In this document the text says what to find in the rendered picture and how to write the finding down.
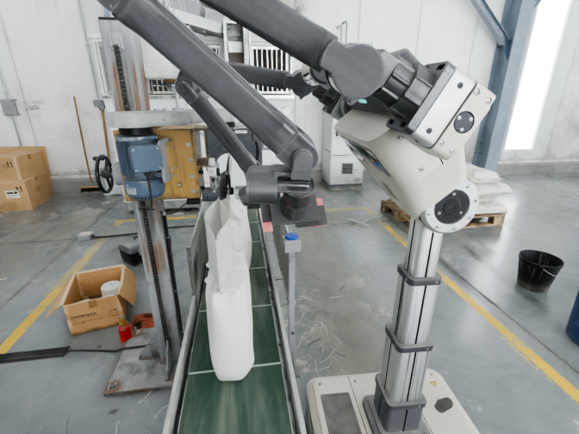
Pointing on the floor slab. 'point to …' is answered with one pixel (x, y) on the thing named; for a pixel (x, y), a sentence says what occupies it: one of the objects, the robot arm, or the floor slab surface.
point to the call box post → (291, 304)
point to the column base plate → (142, 366)
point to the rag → (142, 321)
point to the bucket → (538, 269)
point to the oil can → (124, 330)
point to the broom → (86, 162)
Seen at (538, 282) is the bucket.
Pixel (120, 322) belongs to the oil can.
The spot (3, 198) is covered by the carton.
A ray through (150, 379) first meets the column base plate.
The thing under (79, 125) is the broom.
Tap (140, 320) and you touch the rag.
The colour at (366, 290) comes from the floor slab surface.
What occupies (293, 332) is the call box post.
